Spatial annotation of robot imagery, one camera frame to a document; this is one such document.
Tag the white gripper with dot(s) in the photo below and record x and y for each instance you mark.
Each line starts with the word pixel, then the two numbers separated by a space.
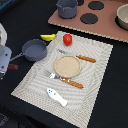
pixel 5 54

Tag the yellow toy banana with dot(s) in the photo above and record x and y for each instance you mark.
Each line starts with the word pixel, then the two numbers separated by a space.
pixel 48 37

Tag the red toy tomato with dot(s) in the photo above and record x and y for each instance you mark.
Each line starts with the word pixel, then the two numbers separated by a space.
pixel 67 39

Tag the brown toy sausage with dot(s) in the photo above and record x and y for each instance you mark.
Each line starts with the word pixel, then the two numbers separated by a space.
pixel 12 67

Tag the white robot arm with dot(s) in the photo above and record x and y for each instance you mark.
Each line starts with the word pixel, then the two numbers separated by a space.
pixel 3 36

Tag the grey frying pan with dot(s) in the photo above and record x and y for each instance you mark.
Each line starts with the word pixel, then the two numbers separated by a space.
pixel 33 50

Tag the white toy fish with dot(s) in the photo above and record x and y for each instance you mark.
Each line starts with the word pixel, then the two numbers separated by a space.
pixel 55 96

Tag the tan round plate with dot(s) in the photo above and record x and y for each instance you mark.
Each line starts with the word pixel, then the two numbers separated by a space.
pixel 67 66

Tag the beige woven placemat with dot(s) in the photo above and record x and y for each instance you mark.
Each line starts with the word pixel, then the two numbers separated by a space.
pixel 33 87

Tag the grey toy pot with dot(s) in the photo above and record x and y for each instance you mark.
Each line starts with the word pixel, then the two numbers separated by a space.
pixel 67 9

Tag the beige bowl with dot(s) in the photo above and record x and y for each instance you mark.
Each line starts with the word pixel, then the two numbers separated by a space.
pixel 122 14

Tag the fork with orange handle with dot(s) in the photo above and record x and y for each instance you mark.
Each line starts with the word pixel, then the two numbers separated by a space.
pixel 68 81

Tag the knife with orange handle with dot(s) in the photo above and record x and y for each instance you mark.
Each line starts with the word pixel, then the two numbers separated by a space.
pixel 78 56

